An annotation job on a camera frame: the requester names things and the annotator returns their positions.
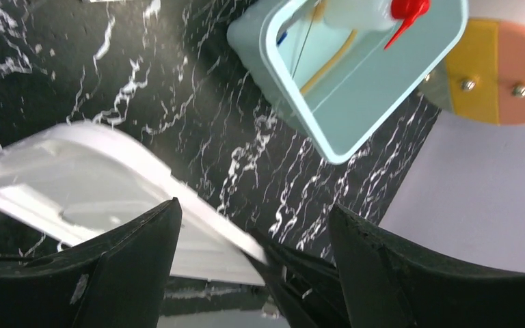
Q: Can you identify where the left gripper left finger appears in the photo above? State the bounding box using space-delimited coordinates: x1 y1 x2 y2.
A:
0 198 182 327

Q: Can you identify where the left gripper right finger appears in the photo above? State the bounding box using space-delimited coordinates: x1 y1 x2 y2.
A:
327 205 525 327

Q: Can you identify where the white bin lid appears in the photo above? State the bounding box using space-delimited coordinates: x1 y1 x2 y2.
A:
0 122 266 286

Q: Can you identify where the tan rubber tubing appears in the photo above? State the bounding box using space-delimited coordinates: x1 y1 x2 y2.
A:
299 29 358 95

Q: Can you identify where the red-cap wash bottle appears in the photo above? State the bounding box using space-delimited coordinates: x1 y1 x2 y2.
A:
324 0 431 49

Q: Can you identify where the blue-base funnel tube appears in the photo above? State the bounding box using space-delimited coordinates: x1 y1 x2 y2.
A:
276 30 288 46

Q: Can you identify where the brown test tube brush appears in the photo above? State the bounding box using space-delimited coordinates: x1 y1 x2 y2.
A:
291 1 325 78

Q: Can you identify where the light teal plastic bin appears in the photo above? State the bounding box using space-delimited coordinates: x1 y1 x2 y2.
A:
227 1 468 164

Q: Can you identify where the round orange yellow drawer cabinet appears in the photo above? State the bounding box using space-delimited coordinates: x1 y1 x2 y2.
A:
418 18 525 126

